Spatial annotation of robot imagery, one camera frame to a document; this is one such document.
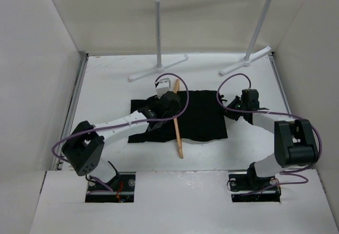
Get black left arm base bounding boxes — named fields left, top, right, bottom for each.
left=85, top=172, right=136, bottom=203

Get wooden clothes hanger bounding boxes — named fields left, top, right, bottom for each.
left=173, top=79, right=184, bottom=159

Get black trousers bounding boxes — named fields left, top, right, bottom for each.
left=128, top=90, right=228, bottom=143

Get white metal clothes rack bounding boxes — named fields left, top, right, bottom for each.
left=128, top=0, right=272, bottom=82

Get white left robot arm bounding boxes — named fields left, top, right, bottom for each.
left=61, top=78, right=181, bottom=191

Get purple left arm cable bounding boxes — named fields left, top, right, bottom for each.
left=51, top=73, right=190, bottom=195

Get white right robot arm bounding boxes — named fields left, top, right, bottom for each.
left=225, top=88, right=320, bottom=190

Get right aluminium table rail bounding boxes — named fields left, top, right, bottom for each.
left=267, top=55, right=309, bottom=169

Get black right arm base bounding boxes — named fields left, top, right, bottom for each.
left=227, top=172, right=281, bottom=203

